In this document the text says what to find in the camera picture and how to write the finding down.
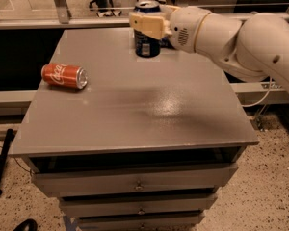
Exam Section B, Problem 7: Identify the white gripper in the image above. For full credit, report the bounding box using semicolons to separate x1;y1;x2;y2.
129;4;211;53

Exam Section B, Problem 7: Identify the blue crumpled chip bag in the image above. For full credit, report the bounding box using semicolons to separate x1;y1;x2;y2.
160;37;173;49

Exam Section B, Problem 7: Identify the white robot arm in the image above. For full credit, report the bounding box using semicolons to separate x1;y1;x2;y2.
129;6;289;94

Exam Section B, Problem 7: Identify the black stand leg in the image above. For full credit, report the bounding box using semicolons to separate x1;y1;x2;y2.
0;129;15;195

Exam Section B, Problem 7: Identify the blue pepsi can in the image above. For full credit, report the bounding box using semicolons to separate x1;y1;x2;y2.
134;0;160;58

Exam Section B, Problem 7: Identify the grey drawer cabinet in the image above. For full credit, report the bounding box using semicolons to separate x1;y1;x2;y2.
11;28;257;231

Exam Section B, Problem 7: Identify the red coca-cola can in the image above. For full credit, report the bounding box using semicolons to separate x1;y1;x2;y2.
41;64;88;90

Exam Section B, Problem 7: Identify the black object bottom left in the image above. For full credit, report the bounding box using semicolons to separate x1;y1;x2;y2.
14;218;38;231

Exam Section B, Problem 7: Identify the metal guard rail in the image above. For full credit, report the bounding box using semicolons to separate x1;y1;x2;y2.
0;0;289;30

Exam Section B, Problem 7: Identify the white cable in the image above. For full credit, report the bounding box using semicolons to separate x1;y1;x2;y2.
241;77;274;109

